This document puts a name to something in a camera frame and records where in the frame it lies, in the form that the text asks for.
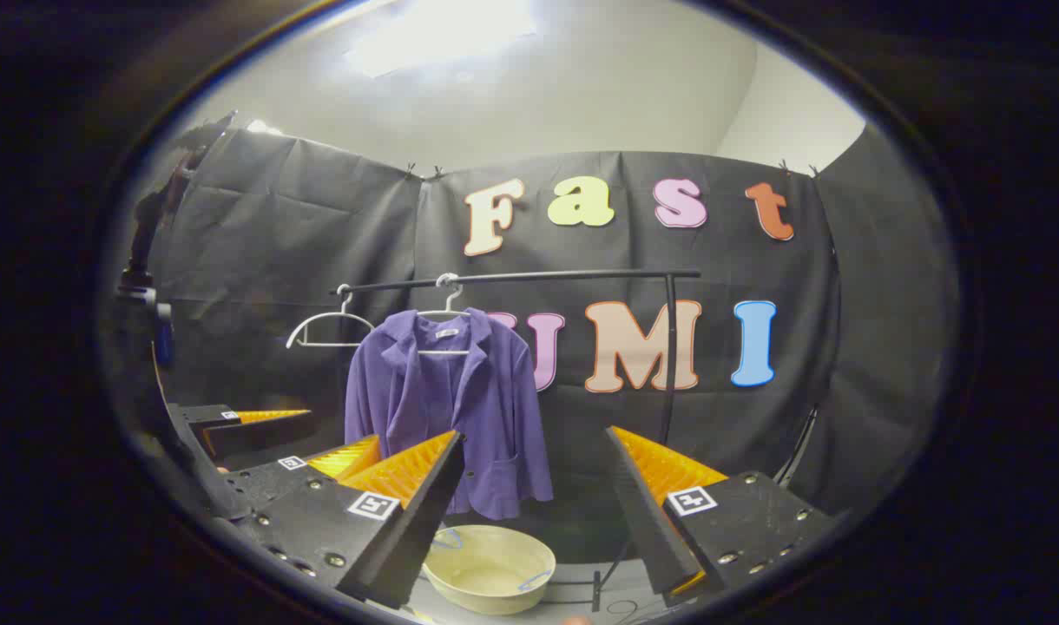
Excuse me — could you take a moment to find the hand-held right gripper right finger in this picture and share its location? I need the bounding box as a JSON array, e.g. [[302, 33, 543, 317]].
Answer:
[[605, 424, 843, 609]]

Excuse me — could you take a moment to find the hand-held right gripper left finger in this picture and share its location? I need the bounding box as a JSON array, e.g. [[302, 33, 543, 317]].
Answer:
[[233, 430, 466, 610]]

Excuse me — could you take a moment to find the cream laundry hamper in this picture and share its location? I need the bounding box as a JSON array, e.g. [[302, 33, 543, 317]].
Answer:
[[421, 523, 557, 616]]

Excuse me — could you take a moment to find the purple jacket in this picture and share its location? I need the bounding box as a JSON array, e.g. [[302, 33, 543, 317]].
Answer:
[[345, 308, 555, 522]]

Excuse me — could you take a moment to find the white clothes hanger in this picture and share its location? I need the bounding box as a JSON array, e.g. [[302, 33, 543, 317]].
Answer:
[[416, 273, 475, 358], [286, 283, 377, 351]]

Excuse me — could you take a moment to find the black clothes rack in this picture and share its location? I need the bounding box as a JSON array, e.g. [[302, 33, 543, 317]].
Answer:
[[330, 267, 704, 614]]

